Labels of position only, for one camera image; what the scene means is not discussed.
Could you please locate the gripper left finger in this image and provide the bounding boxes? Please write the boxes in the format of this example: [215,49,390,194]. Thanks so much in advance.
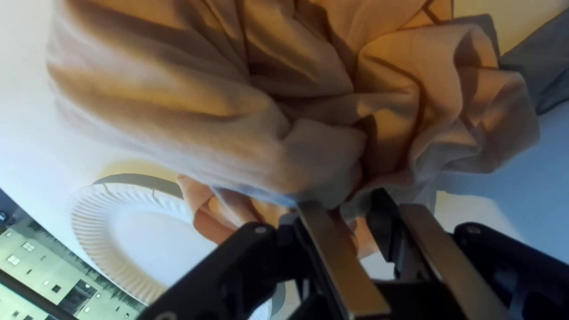
[137,200,392,320]

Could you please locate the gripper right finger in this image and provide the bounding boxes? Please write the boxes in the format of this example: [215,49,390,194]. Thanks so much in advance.
[365,188,569,320]

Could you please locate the beige orange cloth garment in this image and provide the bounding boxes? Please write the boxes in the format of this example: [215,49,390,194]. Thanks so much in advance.
[46,0,541,260]

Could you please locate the white paper plate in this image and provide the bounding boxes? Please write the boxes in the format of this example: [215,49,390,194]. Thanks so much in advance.
[70,183,272,320]

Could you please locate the grey cloth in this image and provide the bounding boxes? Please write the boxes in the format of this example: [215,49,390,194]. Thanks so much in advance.
[453,10,569,115]

